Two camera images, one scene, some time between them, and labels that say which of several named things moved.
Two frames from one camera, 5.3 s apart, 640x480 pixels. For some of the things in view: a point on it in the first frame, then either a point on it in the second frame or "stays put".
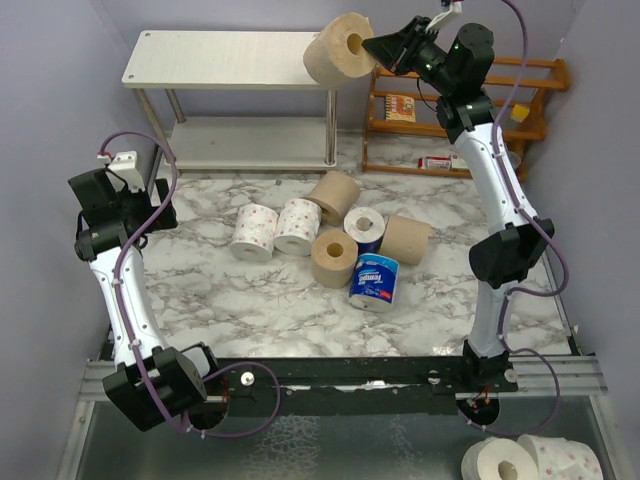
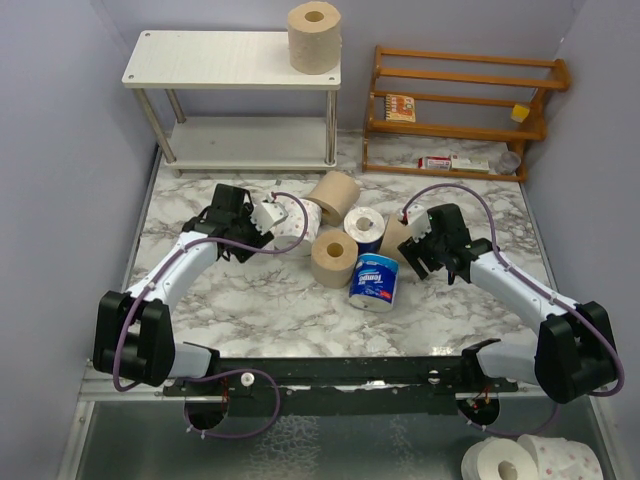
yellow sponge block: x=519 y=112 stays put
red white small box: x=435 y=162 stays put
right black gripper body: x=425 y=59 -> x=429 y=249
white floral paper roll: x=298 y=224 stays put
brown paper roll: x=337 y=52 -> x=314 y=38
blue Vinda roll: x=365 y=226 stays put
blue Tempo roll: x=373 y=282 stays put
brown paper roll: x=404 y=238 stays put
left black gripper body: x=139 y=203 -> x=248 y=233
